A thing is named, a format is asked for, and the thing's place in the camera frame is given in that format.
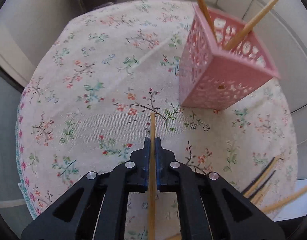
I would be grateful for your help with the pink perforated utensil holder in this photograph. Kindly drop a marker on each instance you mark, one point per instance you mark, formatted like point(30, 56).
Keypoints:
point(213, 78)

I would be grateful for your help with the floral tablecloth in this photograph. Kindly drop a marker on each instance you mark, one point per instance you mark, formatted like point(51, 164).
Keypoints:
point(88, 106)

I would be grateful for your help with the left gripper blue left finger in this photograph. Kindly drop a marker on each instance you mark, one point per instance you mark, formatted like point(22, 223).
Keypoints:
point(141, 158)

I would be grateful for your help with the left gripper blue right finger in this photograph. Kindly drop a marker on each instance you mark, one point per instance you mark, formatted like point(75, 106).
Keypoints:
point(164, 157)

